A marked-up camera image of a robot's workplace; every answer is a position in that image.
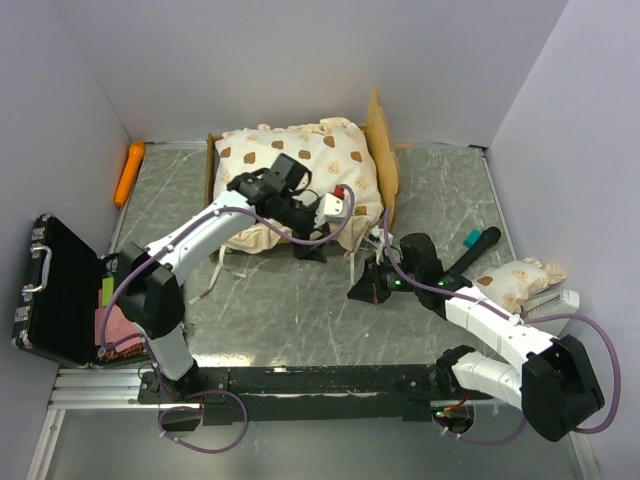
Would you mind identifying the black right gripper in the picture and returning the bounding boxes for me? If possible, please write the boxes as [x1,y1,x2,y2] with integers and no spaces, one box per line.
[347,253,421,306]

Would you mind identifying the bear print bed mattress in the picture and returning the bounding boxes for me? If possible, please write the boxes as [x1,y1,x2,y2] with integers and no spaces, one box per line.
[204,117,399,262]

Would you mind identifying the small bear print pillow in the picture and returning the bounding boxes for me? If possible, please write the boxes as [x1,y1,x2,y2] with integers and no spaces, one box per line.
[472,258,567,314]

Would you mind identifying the wooden pet bed frame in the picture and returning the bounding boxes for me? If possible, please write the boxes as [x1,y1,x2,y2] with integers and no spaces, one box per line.
[204,90,399,256]

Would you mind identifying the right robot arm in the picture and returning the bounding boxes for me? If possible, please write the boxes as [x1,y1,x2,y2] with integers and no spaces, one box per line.
[347,227,605,441]

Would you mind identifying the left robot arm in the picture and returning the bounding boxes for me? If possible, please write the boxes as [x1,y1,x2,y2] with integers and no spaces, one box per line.
[113,154,330,402]

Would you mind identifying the orange plastic carrot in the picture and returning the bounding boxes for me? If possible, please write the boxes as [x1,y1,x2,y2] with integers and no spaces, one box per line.
[113,142,146,207]

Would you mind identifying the white lint roller box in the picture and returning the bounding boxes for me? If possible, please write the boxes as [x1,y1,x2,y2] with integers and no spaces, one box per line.
[520,289,580,320]

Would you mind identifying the green block in case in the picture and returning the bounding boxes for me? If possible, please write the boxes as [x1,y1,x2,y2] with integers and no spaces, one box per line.
[100,276,115,307]

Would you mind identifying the pink paper sheets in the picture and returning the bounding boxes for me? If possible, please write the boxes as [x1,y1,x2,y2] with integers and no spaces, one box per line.
[94,306,141,352]

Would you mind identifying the black open carrying case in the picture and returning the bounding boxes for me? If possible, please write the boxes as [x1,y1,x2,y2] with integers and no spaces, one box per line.
[12,213,146,368]

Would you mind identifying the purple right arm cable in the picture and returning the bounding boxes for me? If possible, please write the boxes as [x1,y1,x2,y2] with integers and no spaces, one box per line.
[379,207,622,447]

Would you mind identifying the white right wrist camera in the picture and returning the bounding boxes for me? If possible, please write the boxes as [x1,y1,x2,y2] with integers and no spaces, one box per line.
[367,226,385,246]

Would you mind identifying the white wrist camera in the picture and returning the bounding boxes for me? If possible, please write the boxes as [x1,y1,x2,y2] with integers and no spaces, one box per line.
[315,185,351,227]
[367,226,385,246]

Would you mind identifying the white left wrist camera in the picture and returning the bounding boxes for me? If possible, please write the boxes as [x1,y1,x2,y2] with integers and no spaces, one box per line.
[315,185,351,227]

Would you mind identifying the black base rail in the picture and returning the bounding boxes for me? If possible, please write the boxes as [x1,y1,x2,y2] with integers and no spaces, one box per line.
[136,364,496,427]

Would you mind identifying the aluminium frame rail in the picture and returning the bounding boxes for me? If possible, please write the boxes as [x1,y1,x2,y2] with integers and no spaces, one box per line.
[49,365,466,409]

